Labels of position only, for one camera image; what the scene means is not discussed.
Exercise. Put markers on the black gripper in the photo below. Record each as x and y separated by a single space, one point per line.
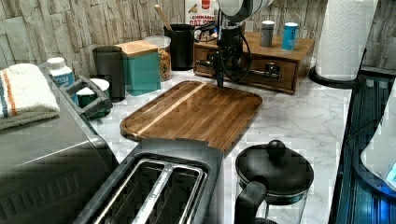
228 57

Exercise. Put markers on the black metal drawer handle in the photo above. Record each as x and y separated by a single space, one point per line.
271 71

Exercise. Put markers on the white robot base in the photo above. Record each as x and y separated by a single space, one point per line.
376 163

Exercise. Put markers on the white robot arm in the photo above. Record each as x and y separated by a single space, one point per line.
232 14

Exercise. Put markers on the wooden drawer box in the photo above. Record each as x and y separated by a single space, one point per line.
293 64

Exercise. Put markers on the wooden cutting board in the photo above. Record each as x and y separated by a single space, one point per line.
195 110

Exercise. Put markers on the black utensil holder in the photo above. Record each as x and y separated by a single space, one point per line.
181 46

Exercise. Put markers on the glass jar with cereal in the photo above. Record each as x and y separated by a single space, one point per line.
163 44

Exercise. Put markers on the cinnamon oat bites cereal box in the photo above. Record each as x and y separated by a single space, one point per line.
200 12

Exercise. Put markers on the grey shaker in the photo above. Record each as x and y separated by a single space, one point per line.
267 33

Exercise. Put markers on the teal canister wooden lid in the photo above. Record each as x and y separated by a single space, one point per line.
141 67

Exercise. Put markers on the blue shaker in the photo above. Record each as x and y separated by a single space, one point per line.
289 36

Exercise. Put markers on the black tall canister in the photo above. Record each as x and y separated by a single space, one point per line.
108 62

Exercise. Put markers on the black lid french press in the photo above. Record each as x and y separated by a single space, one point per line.
274 182

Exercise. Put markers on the black paper towel holder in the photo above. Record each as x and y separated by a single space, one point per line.
338 84

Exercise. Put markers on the black toaster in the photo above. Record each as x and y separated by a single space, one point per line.
161 182

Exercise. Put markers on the green mug white lid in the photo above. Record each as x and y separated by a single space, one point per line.
86 96

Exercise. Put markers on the white paper towel roll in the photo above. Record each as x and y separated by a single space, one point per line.
346 27

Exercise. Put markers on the white cap plastic bottle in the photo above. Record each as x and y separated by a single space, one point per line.
60 72

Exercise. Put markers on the stainless toaster oven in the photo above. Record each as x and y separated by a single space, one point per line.
51 168

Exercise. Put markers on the striped folded towel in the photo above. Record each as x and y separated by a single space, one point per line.
26 96

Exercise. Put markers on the wooden spoon handle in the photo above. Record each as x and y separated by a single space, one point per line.
163 18

